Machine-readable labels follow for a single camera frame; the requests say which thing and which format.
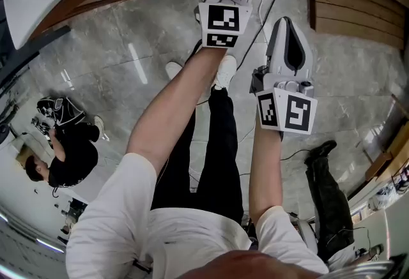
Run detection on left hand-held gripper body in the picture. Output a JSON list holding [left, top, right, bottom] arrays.
[[194, 0, 254, 49]]

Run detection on white cable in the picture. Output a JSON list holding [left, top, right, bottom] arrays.
[[258, 0, 307, 45]]

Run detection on person's left forearm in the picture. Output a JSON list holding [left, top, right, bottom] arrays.
[[126, 46, 228, 176]]

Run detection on black white patterned bag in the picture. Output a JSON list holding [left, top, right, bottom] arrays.
[[36, 96, 86, 127]]

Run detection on cluttered display rack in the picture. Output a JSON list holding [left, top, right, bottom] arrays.
[[367, 162, 409, 211]]

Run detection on wooden side table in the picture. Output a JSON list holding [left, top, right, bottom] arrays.
[[364, 121, 409, 183]]

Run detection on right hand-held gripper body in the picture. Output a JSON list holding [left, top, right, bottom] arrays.
[[249, 64, 319, 136]]

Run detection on white top dark frame table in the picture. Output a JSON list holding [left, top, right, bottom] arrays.
[[0, 24, 72, 89]]

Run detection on person's black trousers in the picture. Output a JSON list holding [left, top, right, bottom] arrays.
[[150, 86, 245, 226]]

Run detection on person's white t-shirt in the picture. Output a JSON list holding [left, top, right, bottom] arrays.
[[65, 152, 330, 279]]

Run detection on wooden slat panel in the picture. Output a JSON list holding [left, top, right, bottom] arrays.
[[308, 0, 406, 50]]

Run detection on black tether cable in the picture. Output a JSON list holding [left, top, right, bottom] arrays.
[[236, 0, 285, 71]]

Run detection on person's right forearm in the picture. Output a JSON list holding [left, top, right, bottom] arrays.
[[248, 126, 284, 226]]

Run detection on black cabled device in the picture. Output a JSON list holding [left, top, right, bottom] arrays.
[[30, 116, 54, 144]]

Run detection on person's own face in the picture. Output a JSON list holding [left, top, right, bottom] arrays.
[[177, 250, 320, 279]]

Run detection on grey shoulder strap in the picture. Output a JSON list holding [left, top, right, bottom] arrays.
[[132, 258, 153, 274]]

